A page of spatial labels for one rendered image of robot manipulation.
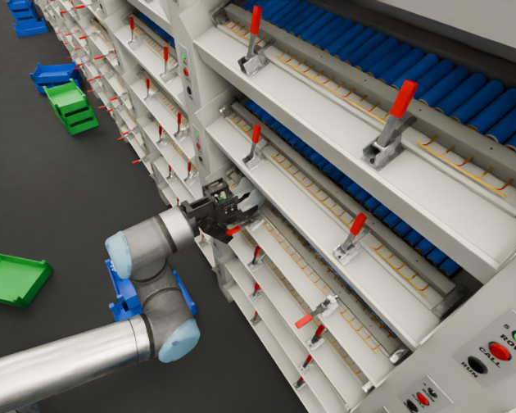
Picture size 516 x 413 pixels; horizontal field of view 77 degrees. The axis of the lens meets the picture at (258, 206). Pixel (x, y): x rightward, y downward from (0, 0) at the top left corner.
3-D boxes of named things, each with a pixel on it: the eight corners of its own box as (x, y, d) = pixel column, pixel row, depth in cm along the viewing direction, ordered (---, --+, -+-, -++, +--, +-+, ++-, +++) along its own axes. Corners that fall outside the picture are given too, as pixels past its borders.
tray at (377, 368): (376, 388, 61) (376, 388, 53) (219, 196, 95) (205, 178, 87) (454, 319, 63) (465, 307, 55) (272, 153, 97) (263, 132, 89)
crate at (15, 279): (-34, 296, 147) (-46, 287, 141) (-1, 258, 160) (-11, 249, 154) (25, 308, 142) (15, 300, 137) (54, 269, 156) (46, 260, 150)
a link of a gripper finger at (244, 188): (264, 172, 77) (233, 189, 74) (264, 189, 82) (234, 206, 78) (256, 165, 79) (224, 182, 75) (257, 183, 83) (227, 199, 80)
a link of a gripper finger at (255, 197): (276, 184, 74) (240, 199, 72) (275, 201, 79) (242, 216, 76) (269, 176, 76) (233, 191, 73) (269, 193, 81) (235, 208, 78)
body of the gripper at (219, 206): (242, 195, 70) (191, 220, 66) (243, 220, 76) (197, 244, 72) (224, 175, 74) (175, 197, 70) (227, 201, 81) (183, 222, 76)
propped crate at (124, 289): (111, 273, 154) (104, 260, 150) (151, 253, 162) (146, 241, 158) (124, 312, 131) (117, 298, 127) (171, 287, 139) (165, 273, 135)
